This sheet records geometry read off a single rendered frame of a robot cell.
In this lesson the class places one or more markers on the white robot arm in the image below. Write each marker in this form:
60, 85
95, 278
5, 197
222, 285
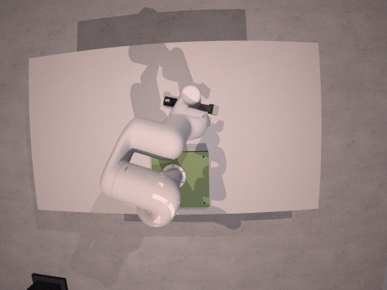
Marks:
158, 192

